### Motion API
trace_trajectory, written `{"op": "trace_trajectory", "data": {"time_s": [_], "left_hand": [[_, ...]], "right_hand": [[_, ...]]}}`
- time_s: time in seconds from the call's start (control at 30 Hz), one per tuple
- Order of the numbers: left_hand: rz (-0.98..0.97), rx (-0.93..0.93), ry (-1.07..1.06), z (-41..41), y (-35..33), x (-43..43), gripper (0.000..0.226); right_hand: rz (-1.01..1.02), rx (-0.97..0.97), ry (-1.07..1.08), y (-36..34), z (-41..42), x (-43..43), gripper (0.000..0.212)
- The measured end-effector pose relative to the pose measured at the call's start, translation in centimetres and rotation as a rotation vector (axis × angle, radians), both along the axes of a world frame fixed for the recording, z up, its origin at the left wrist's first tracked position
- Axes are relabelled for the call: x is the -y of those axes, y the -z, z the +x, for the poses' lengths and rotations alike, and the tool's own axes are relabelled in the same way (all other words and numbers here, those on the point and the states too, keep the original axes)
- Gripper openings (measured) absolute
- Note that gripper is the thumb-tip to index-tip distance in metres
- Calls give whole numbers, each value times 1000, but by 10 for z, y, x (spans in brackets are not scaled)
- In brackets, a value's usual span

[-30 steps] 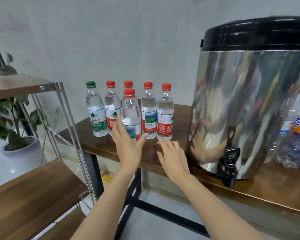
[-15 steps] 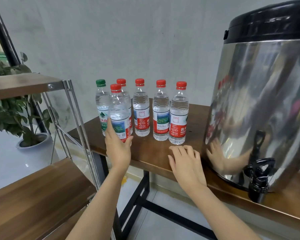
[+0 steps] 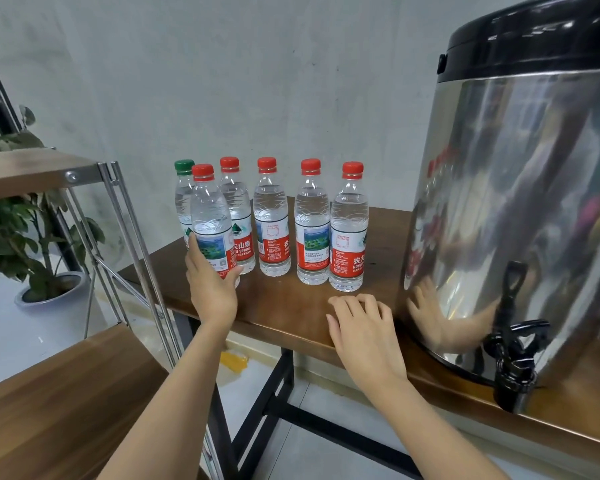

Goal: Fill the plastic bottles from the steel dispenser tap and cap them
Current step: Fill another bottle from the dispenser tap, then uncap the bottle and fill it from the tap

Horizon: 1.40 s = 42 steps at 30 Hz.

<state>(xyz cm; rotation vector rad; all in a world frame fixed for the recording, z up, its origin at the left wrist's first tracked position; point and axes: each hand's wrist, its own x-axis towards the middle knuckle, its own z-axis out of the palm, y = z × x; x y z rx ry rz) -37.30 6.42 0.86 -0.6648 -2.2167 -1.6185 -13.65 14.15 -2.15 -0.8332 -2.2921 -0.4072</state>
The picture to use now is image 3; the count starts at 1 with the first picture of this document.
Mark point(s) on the person's left hand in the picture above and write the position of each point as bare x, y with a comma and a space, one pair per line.
215, 295

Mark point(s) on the person's right hand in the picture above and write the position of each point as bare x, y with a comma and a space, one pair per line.
365, 340

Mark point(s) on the green label plastic water bottle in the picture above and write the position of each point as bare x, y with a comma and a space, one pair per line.
183, 200

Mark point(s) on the green red label plastic bottle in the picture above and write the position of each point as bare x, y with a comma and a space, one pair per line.
313, 230

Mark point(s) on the wooden metal shelf rack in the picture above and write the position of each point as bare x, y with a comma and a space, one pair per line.
50, 405

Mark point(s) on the stainless steel water dispenser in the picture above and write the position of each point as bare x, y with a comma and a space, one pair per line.
520, 195

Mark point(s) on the person's right forearm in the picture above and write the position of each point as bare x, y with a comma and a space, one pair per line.
430, 430

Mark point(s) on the person's left forearm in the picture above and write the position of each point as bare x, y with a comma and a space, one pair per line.
165, 420

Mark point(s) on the yellow debris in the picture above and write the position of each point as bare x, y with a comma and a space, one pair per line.
235, 361

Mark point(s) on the green potted plant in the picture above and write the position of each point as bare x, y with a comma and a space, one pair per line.
20, 235

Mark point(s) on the black metal table frame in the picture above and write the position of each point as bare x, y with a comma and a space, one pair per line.
265, 405

